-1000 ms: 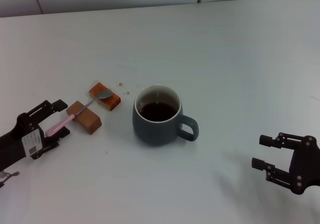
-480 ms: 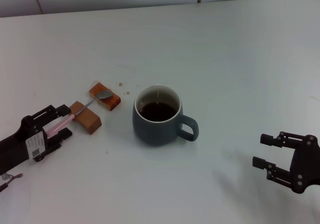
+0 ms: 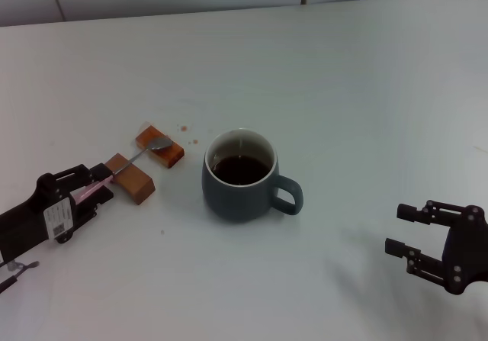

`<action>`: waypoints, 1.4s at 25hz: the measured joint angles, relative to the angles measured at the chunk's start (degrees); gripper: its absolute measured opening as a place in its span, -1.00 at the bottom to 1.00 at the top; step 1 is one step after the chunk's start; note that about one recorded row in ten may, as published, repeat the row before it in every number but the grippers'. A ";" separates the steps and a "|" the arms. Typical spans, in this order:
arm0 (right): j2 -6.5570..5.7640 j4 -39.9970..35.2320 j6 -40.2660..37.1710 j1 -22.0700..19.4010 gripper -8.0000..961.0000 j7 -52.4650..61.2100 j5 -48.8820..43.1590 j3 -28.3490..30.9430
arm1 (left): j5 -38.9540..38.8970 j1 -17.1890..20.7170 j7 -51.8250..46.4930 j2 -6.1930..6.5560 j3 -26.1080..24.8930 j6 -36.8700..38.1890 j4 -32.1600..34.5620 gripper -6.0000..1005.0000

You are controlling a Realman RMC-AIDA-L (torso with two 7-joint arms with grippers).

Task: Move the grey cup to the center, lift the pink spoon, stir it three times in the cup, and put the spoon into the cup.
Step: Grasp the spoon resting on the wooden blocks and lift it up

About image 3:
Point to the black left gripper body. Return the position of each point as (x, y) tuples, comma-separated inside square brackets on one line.
[(30, 222)]

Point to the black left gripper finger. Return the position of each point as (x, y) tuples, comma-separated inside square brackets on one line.
[(99, 171), (103, 197)]

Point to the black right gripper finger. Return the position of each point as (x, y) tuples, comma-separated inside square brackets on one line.
[(394, 246), (406, 212)]

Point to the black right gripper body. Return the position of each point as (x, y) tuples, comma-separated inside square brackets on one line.
[(467, 249)]

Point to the grey ceramic cup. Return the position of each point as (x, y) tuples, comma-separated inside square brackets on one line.
[(232, 203)]

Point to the brown wooden block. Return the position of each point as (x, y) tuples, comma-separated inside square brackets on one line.
[(133, 184)]

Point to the orange wet wooden block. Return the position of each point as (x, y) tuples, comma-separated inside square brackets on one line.
[(171, 157)]

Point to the dark coffee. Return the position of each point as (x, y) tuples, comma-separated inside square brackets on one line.
[(240, 171)]

